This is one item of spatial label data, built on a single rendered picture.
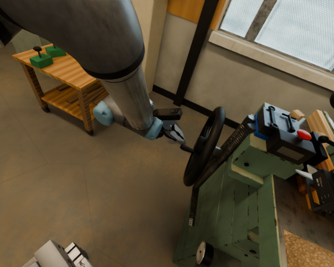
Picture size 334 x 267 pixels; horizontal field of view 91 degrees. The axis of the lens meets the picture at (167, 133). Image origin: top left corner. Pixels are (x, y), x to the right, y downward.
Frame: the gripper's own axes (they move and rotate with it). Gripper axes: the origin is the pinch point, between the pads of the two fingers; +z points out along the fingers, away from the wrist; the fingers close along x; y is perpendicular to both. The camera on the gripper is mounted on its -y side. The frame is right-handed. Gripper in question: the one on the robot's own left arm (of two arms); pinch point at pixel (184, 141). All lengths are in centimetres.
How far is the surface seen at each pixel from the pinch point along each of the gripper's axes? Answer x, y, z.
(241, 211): 20.6, -15.7, 18.2
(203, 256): 34.5, -6.4, 16.3
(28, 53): -34, 80, -100
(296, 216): 23.5, -30.2, 15.7
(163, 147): -47, 71, 24
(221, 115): 6.6, -23.6, -6.3
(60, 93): -41, 105, -75
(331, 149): 4.9, -39.7, 17.9
